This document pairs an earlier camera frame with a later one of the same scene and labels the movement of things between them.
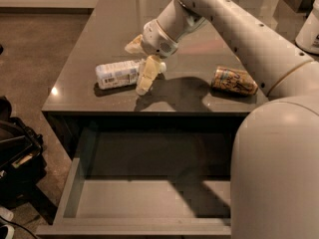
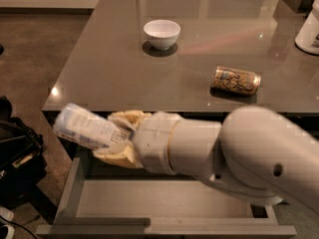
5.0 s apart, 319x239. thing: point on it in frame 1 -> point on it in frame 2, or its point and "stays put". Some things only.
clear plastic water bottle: x=122 y=74 -> x=78 y=121
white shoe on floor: x=8 y=215 stays put
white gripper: x=156 y=40 -> x=154 y=141
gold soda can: x=233 y=81 stays put
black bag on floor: x=22 y=155 stays put
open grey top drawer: x=146 y=183 stays put
